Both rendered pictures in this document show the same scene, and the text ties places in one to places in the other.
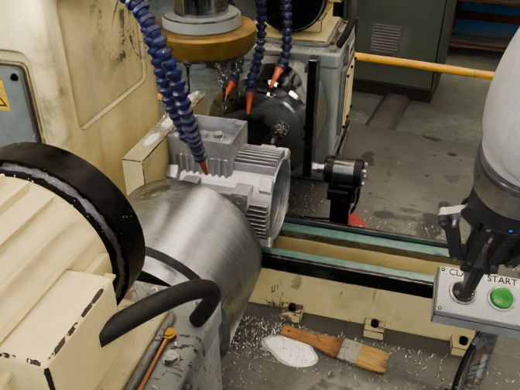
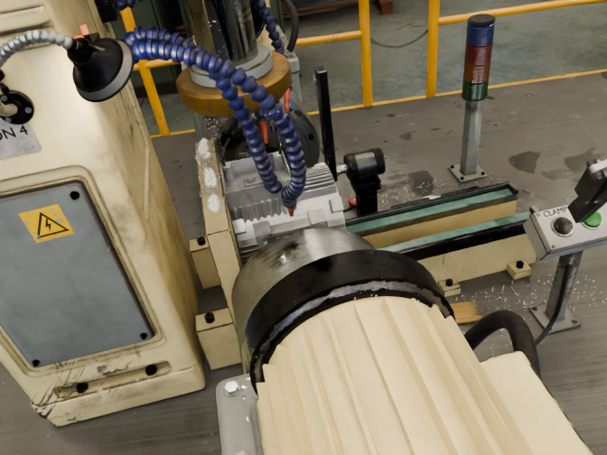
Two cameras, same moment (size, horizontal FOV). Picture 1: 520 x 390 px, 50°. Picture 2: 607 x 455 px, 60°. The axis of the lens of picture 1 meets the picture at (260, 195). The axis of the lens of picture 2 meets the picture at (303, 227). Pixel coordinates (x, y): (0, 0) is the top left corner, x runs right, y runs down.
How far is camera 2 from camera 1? 0.38 m
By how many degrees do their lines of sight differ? 19
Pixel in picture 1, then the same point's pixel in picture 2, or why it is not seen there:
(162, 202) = (306, 259)
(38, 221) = (425, 332)
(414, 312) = (477, 259)
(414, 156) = (363, 128)
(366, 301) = (437, 267)
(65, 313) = (538, 403)
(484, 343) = (574, 259)
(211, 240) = not seen: hidden behind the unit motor
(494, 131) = not seen: outside the picture
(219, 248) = not seen: hidden behind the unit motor
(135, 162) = (222, 233)
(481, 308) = (582, 233)
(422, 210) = (405, 171)
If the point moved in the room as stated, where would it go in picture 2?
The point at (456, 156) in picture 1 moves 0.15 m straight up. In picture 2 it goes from (395, 116) to (395, 73)
